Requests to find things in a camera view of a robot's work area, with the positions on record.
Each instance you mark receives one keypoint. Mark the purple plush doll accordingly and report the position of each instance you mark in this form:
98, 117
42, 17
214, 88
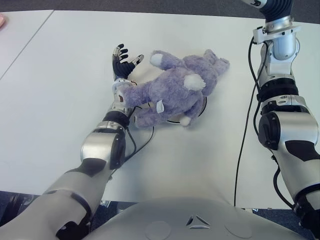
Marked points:
175, 90

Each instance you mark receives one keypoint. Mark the white plate with black rim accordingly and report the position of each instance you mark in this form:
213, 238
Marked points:
203, 106

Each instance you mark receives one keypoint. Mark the robot left hand black silver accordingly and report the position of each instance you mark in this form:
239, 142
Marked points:
122, 67

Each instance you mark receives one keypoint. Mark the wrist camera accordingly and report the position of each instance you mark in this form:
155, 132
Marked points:
133, 82
258, 35

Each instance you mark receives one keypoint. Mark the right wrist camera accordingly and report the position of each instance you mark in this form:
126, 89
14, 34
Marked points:
258, 35

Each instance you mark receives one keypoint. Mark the grey robot torso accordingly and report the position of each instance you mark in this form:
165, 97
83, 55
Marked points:
195, 225

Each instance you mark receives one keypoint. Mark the robot left arm silver black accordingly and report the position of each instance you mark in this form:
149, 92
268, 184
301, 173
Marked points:
95, 155

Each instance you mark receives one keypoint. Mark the robot right hand black silver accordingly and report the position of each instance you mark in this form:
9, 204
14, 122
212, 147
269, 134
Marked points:
275, 10

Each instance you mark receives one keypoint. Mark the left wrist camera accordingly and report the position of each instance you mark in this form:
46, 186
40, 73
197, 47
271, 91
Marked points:
133, 82

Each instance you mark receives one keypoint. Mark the pinkish blurry object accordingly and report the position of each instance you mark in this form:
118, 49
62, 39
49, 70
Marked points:
2, 20

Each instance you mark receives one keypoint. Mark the robot right arm silver black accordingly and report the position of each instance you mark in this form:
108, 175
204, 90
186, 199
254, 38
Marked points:
285, 120

